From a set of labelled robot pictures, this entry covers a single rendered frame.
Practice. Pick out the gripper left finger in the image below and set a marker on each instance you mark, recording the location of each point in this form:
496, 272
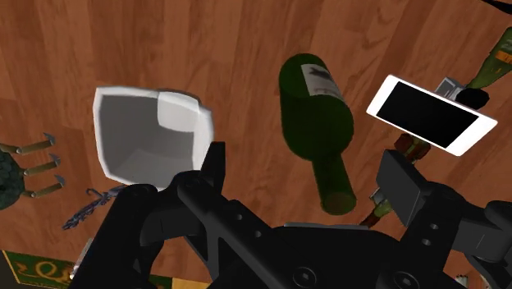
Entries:
168, 224

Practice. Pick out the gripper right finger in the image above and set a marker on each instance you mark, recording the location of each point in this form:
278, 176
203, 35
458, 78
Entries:
404, 188

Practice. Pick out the olive bottle with brown neck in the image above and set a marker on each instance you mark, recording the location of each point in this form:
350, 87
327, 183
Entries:
412, 147

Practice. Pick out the blue-grey corkscrew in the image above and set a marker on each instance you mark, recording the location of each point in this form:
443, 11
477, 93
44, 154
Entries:
94, 206

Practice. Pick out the white phone with black screen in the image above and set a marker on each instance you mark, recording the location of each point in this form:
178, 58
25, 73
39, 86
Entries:
430, 114

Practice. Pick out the white square cup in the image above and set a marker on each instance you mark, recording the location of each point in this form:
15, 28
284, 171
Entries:
144, 132

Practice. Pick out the dark green wine bottle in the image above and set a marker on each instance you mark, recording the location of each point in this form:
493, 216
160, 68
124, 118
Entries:
316, 124

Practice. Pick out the green and yellow patterned book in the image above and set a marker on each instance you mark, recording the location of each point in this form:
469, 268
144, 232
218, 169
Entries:
40, 270

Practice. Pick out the olive bottle with orange label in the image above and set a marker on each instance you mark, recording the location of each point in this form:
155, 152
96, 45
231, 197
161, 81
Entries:
494, 66

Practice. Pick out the green clawed creature figure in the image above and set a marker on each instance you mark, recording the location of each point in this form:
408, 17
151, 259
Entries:
10, 180

